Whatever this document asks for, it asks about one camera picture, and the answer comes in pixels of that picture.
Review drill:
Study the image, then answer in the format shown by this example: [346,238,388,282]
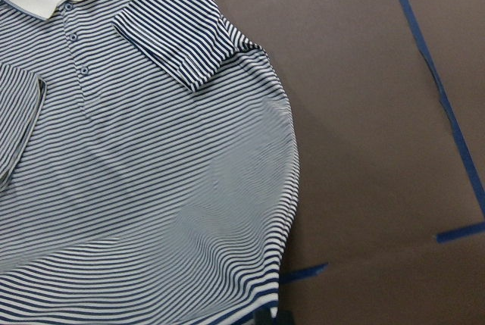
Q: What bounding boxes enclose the striped polo shirt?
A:
[1,0,299,324]

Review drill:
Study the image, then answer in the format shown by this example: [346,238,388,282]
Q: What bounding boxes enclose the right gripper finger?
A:
[253,308,295,325]

